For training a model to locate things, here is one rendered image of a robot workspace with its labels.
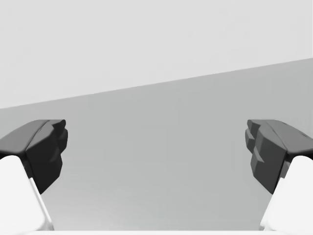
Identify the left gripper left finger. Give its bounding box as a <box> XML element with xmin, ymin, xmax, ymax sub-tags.
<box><xmin>0</xmin><ymin>119</ymin><xmax>69</xmax><ymax>232</ymax></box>

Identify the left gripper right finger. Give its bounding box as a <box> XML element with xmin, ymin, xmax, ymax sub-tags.
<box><xmin>245</xmin><ymin>119</ymin><xmax>313</xmax><ymax>232</ymax></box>

